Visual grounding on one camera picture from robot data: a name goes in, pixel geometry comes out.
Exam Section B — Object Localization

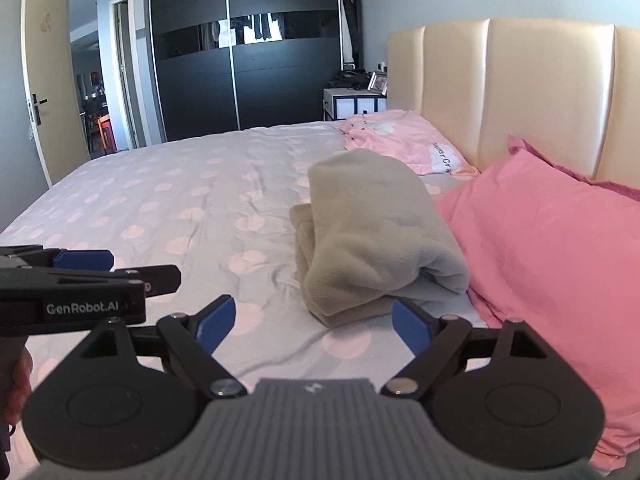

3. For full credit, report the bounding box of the pink printed pillow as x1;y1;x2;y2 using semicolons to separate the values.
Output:
332;109;481;177

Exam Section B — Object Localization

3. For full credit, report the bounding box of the person's left hand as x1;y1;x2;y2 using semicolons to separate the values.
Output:
2;346;34;428

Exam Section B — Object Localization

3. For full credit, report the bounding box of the dotted white bed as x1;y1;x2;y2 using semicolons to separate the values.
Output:
0;122;501;463

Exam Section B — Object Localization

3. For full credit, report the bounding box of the hanging pale garment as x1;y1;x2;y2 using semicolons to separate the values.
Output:
339;0;360;70

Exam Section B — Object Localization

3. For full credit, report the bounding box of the cream room door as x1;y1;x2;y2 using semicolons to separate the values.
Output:
21;0;92;189

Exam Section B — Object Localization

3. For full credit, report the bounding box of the cream padded headboard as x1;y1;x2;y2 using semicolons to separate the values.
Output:
387;17;640;196

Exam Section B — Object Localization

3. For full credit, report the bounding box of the grey and white nightstand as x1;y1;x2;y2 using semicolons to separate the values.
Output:
322;87;388;122

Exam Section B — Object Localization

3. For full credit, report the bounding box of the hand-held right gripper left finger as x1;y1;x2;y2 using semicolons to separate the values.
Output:
80;295;249;400

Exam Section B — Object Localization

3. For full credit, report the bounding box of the black sliding wardrobe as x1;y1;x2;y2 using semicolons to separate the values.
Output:
147;0;363;144

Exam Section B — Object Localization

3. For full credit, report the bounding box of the beige fleece hoodie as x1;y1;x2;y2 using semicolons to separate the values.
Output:
289;149;471;329

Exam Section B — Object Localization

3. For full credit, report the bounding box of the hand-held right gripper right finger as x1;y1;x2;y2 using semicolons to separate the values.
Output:
380;297;550;397

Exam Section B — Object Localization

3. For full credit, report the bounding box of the plain pink pillow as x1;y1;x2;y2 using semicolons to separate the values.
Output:
434;135;640;472

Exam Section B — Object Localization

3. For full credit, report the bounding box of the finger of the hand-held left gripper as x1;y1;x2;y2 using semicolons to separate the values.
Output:
0;245;114;272
112;264;182;297

